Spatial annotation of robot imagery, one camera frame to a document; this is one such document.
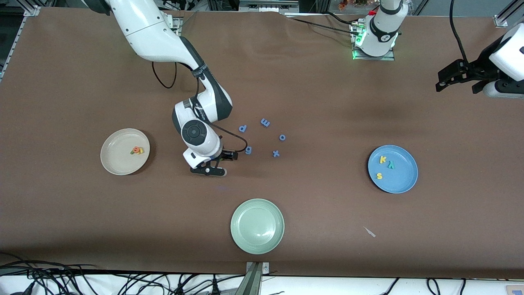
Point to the beige round plate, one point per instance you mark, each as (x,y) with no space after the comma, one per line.
(118,162)

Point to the pale green round plate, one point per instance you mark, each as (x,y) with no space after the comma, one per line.
(257,226)

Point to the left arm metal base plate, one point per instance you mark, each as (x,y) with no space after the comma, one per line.
(368,58)

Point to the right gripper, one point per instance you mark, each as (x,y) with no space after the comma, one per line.
(224,155)

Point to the aluminium table edge rail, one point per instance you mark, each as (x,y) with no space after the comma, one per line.
(32,11)

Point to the aluminium camera mount pole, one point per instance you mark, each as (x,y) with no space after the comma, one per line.
(254,280)

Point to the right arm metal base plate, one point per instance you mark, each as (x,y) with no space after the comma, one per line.
(178,24)

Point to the blue round plate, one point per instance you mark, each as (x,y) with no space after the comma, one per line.
(403,176)

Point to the blue foam letter m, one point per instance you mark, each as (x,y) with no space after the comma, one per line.
(265,122)

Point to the yellow foam letter k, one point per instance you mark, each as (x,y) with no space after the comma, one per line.
(382,159)

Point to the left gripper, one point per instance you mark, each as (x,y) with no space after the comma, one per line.
(481,67)

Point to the aluminium frame profile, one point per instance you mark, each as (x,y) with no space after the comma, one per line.
(501,20)

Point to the blue foam letter p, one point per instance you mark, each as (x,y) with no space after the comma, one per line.
(241,130)

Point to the orange decorative object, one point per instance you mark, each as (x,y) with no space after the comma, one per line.
(344,4)

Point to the grey power strip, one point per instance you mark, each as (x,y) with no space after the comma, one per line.
(266,6)

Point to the small white paper scrap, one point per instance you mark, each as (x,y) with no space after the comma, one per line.
(369,232)

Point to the blue foam letter g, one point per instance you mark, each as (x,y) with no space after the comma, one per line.
(248,153)

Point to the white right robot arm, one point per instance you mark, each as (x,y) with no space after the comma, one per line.
(143,28)

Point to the tan cardboard box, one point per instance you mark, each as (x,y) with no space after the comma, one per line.
(516,291)

